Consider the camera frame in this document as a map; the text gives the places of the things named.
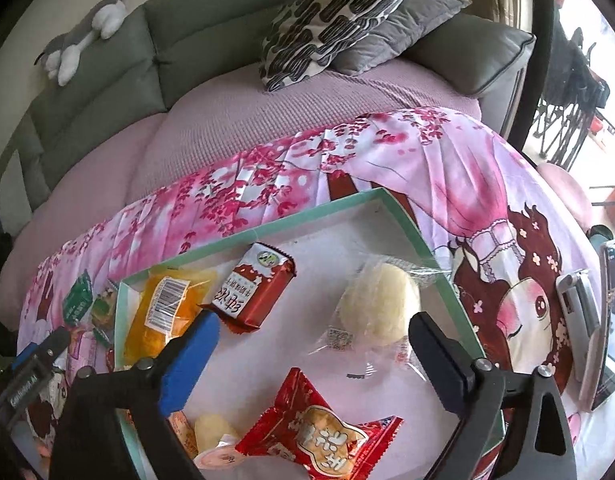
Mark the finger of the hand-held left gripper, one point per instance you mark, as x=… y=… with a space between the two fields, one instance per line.
x=55 y=342
x=27 y=356

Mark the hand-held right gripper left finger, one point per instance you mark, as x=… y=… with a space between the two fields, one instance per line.
x=187 y=365

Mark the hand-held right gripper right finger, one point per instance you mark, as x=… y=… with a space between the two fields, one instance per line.
x=437 y=360

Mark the dark green snack packet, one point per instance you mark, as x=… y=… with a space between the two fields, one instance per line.
x=77 y=297

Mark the yellow cake packet with barcode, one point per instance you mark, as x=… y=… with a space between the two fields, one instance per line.
x=162 y=310

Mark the orange yellow snack packet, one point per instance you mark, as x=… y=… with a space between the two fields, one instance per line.
x=182 y=432

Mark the white jelly cup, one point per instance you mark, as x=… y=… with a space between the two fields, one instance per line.
x=212 y=432

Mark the round white rice cake packet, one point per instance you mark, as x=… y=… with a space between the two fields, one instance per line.
x=377 y=305

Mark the red white candy packet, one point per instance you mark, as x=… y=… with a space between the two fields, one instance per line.
x=252 y=290

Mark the red packet with cream label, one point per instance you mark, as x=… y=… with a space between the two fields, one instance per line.
x=312 y=430

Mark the teal shallow box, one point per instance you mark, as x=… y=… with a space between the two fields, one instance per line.
x=312 y=230

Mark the grey white flip device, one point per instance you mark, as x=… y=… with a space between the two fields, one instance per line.
x=580 y=320

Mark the printed blanket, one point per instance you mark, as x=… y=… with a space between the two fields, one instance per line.
x=462 y=170

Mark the pink stool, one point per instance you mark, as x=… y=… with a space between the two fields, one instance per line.
x=567 y=190

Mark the black folding chair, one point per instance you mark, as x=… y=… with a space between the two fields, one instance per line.
x=572 y=100

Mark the grey white plush toy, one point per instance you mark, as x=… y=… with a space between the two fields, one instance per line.
x=107 y=20

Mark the grey pillow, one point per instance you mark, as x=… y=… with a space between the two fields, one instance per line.
x=402 y=35

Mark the grey sofa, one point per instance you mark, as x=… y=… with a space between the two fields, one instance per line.
x=187 y=25

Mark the black white patterned pillow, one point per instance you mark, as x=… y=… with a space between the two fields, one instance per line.
x=327 y=15

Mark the dark door frame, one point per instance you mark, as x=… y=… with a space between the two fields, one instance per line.
x=535 y=60

